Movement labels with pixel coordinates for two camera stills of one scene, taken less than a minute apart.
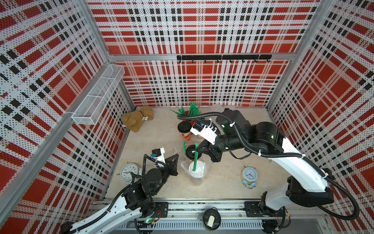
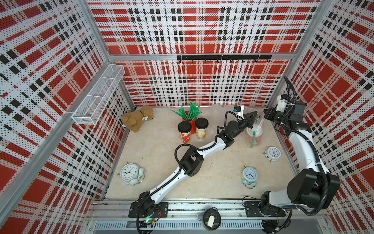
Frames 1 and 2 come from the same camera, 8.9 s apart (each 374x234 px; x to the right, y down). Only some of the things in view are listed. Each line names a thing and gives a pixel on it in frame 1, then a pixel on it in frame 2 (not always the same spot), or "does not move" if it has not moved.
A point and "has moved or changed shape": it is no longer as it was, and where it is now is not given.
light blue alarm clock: [249, 175] does not move
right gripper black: [205, 146] -> [271, 111]
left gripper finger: [171, 163] -> [249, 118]
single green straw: [196, 156] has moved or changed shape
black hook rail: [225, 57] does not move
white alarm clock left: [125, 172] does not move
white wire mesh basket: [90, 109] does not move
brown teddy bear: [133, 120] does not move
